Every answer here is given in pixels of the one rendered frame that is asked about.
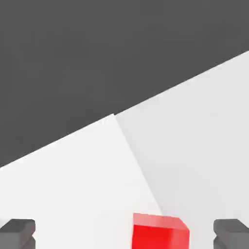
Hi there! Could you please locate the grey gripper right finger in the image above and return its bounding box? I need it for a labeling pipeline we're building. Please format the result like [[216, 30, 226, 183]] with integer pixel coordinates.
[[213, 218, 249, 249]]

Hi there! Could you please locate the small red cube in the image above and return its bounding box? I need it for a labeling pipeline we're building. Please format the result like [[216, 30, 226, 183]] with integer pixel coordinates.
[[131, 213, 190, 249]]

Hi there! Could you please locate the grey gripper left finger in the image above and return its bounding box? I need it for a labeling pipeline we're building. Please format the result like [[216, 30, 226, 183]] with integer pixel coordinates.
[[0, 218, 36, 249]]

